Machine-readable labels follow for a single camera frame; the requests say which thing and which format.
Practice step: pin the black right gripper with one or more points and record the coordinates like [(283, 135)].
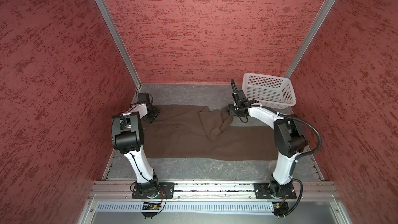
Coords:
[(230, 111)]

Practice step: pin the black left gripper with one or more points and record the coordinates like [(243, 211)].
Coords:
[(156, 111)]

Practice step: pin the brown trousers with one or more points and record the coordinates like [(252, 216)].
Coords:
[(187, 131)]

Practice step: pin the white plastic basket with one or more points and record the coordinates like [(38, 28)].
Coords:
[(271, 91)]

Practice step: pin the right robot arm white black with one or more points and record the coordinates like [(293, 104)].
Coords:
[(289, 141)]

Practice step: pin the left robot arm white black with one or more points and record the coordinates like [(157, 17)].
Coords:
[(128, 138)]

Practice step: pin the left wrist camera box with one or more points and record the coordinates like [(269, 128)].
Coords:
[(145, 98)]

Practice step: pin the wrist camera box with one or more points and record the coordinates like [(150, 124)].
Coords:
[(240, 98), (145, 98)]

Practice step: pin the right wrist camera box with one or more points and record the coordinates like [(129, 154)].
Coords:
[(240, 98)]

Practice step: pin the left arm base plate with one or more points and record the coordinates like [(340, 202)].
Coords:
[(160, 191)]

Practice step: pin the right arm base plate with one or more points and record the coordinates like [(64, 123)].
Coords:
[(274, 191)]

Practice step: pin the perforated white cable duct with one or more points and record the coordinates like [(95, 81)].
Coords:
[(254, 208)]

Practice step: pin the aluminium front rail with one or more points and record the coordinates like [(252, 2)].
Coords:
[(194, 190)]

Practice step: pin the left aluminium corner post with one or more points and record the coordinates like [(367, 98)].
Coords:
[(104, 10)]

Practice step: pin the aluminium corner post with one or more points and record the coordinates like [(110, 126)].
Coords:
[(104, 10), (314, 28)]

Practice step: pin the right aluminium corner post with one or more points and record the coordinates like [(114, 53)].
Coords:
[(314, 28)]

